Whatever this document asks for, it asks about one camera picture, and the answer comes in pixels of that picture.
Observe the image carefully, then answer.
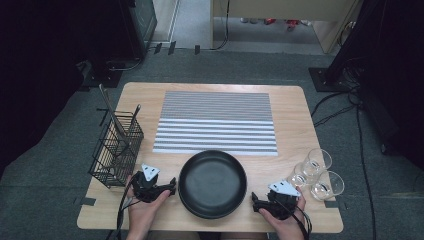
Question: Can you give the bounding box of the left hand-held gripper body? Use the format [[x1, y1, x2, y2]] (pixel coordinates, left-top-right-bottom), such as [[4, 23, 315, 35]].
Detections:
[[130, 163, 168, 204]]

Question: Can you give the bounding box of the person's right hand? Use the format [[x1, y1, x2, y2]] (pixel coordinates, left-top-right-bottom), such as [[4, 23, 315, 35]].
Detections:
[[259, 186, 307, 240]]

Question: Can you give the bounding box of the dark stand base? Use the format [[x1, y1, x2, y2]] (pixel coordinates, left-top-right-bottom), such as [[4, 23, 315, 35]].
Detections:
[[78, 59, 124, 92]]

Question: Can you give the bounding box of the black curtain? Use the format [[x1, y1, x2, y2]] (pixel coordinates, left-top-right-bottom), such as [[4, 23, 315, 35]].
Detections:
[[0, 0, 134, 174], [359, 0, 424, 169]]

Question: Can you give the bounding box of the hand-held gripper cable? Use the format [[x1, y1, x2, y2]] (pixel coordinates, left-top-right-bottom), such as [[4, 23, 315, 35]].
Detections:
[[114, 179, 143, 240], [278, 199, 313, 240]]

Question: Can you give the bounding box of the right hand-held gripper cable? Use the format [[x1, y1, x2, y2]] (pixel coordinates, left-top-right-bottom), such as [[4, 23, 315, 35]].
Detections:
[[278, 199, 313, 240]]

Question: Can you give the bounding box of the black hanging cable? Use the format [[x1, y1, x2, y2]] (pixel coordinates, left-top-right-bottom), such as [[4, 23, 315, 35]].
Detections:
[[213, 0, 232, 52]]

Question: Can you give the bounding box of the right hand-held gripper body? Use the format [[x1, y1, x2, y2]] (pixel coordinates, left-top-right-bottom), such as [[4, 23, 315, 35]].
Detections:
[[264, 179, 302, 221]]

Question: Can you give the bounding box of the clear glass cup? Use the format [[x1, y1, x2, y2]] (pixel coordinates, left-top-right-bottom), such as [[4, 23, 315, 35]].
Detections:
[[310, 170, 345, 202], [307, 148, 333, 177], [288, 162, 316, 189]]

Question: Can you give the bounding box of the black metal stand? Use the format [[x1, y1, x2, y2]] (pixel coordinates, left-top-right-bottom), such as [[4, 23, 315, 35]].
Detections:
[[308, 0, 373, 93]]

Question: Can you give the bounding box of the black floor cable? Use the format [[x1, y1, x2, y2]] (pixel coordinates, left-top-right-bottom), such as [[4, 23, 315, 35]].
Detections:
[[313, 104, 356, 128], [106, 58, 144, 72], [355, 106, 378, 240], [311, 87, 359, 118]]

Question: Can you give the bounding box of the light wooden desk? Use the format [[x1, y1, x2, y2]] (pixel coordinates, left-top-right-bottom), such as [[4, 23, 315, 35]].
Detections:
[[209, 0, 364, 54]]

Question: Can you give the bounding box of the person's left hand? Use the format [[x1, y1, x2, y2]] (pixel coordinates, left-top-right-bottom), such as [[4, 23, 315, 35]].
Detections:
[[125, 175, 172, 235]]

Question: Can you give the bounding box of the striped placemat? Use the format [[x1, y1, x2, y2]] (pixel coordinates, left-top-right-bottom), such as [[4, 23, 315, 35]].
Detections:
[[152, 90, 279, 157]]

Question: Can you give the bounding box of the black wire cutlery basket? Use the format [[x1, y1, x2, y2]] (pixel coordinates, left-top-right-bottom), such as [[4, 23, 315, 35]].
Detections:
[[88, 111, 145, 189]]

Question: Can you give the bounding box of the dark glass-front cabinet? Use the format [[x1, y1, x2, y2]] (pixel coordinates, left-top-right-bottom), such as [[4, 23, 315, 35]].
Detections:
[[128, 0, 158, 60]]

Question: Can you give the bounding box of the left hand-held gripper cable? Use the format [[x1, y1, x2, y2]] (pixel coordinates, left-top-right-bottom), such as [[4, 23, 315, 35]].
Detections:
[[114, 179, 143, 240]]

